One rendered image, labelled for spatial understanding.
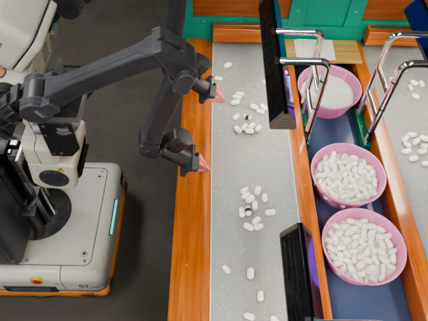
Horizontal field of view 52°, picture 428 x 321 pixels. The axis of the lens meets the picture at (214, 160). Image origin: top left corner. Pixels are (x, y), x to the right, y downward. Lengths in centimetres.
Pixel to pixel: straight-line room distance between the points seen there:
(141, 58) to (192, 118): 73
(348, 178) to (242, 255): 50
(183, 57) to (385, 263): 92
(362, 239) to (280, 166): 38
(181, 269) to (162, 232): 93
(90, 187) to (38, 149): 66
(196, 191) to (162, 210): 87
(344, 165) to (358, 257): 37
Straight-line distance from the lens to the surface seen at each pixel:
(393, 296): 156
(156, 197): 240
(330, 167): 167
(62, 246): 203
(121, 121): 276
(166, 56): 98
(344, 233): 153
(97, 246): 199
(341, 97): 192
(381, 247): 154
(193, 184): 151
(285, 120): 129
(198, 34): 205
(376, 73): 175
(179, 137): 131
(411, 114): 195
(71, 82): 109
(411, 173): 175
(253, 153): 164
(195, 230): 142
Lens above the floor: 203
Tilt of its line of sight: 54 degrees down
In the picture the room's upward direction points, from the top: 2 degrees clockwise
